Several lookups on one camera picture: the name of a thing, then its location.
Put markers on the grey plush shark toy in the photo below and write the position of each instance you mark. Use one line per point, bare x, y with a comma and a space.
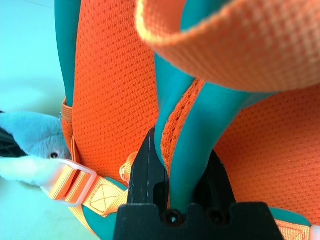
30, 130

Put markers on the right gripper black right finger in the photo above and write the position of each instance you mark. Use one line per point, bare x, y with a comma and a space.
216, 187

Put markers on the orange and teal backpack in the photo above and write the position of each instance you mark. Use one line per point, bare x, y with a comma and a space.
112, 75

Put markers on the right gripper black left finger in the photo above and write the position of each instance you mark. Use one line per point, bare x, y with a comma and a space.
147, 180

